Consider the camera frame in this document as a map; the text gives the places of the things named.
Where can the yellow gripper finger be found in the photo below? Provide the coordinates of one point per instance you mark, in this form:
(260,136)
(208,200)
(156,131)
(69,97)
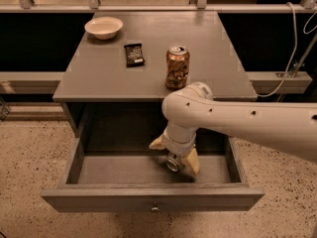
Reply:
(157,144)
(191,161)

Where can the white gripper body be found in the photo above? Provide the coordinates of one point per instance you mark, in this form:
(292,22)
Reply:
(178,146)

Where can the silver green 7up can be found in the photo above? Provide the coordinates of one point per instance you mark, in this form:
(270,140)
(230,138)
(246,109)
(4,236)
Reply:
(174,163)

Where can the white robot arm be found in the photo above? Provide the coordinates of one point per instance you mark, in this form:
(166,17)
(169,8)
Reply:
(286,127)

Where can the open grey top drawer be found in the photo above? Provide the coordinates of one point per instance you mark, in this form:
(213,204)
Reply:
(111,169)

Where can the round metal drawer knob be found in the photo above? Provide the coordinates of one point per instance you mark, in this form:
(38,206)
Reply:
(155,209)

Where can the brown soda can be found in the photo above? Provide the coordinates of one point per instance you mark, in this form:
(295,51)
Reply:
(177,63)

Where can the grey wooden cabinet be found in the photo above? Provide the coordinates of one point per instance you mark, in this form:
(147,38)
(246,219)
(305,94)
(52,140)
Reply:
(98,70)

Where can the black snack packet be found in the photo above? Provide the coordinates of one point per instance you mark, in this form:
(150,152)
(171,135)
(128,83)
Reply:
(134,55)

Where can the white ceramic bowl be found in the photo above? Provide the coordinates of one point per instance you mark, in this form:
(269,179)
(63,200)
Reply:
(103,28)

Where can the metal railing frame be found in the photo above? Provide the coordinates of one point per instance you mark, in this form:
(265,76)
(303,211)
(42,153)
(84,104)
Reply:
(46,82)

